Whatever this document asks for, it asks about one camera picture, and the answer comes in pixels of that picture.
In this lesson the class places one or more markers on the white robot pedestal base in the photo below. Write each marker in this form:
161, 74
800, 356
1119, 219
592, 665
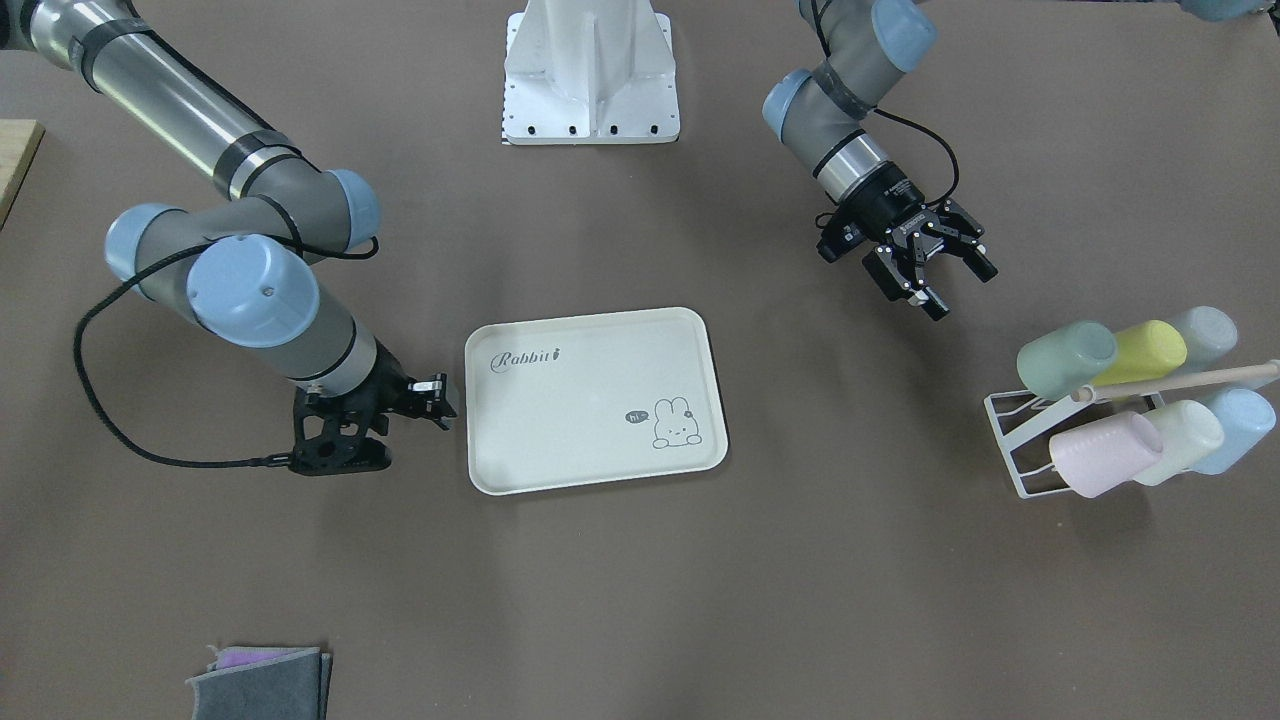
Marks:
589, 72

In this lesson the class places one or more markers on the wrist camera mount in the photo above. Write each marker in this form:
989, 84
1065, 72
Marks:
838, 239
331, 434

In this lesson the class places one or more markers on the white wire cup rack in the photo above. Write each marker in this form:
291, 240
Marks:
1019, 418

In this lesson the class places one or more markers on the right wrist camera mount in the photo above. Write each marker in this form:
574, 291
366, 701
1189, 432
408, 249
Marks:
331, 434

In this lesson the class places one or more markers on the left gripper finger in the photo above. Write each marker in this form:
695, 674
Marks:
899, 277
961, 235

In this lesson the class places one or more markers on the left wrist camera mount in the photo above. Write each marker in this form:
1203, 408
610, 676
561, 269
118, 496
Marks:
838, 239

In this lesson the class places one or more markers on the white cup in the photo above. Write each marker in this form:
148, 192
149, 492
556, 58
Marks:
1190, 431

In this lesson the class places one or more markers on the purple folded cloth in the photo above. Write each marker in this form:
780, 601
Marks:
238, 656

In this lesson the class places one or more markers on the green cup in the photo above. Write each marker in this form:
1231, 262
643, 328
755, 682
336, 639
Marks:
1059, 362

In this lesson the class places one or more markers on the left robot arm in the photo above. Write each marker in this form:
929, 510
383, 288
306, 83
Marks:
819, 114

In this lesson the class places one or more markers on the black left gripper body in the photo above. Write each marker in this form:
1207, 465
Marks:
889, 203

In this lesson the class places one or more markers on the blue cup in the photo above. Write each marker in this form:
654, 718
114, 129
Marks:
1245, 416

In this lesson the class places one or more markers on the bamboo cutting board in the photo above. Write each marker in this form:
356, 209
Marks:
20, 139

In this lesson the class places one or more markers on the yellow cup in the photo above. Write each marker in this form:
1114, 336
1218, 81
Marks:
1146, 351

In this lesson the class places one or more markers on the cream rabbit tray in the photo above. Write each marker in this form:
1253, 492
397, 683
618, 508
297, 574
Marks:
566, 402

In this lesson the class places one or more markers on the grey cup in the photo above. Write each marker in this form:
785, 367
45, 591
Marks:
1209, 334

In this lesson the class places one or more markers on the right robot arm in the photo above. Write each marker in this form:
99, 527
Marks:
242, 271

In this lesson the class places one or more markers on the grey folded cloth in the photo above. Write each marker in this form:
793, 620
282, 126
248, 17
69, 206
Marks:
282, 689

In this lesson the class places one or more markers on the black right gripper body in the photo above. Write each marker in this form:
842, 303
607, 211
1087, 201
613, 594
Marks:
385, 385

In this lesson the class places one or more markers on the pink cup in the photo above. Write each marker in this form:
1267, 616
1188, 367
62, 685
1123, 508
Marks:
1105, 453

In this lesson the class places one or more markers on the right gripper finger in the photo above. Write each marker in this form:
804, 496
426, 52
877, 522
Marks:
436, 386
434, 408

